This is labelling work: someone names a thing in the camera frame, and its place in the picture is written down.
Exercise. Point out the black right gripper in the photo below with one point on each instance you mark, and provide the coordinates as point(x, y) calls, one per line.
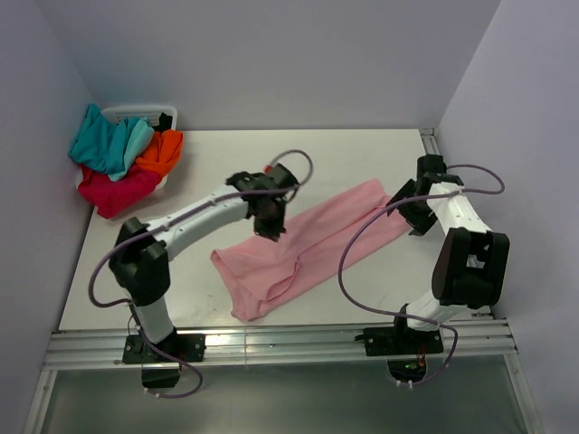
point(419, 222)

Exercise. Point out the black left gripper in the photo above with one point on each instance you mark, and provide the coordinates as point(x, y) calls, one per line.
point(275, 231)

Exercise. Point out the pink t shirt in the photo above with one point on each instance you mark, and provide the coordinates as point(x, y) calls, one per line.
point(262, 275)

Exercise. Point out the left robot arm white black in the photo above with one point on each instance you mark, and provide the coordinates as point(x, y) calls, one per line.
point(142, 267)

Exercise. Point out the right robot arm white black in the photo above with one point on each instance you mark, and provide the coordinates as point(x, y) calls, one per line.
point(470, 268)

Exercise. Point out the orange t shirt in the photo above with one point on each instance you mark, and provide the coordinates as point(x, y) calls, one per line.
point(162, 153)

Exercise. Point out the black t shirt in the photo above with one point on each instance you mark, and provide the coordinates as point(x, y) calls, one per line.
point(165, 122)

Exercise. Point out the magenta t shirt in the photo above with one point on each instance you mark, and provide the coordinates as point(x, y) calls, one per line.
point(110, 198)

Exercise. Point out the teal t shirt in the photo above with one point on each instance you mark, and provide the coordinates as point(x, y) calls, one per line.
point(107, 148)

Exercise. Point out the white laundry basket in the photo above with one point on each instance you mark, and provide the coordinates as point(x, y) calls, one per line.
point(150, 113)

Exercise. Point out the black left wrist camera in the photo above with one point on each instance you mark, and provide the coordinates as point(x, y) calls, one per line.
point(280, 176)

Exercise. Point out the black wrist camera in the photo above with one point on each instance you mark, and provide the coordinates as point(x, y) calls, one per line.
point(280, 176)
point(430, 163)

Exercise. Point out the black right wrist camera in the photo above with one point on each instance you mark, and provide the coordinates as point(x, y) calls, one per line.
point(430, 163)

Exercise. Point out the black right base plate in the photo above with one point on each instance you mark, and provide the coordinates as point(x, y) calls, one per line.
point(388, 341)

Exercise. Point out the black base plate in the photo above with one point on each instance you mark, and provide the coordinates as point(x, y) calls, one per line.
point(188, 348)
point(388, 341)

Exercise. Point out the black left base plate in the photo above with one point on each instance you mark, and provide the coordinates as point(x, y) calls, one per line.
point(188, 348)

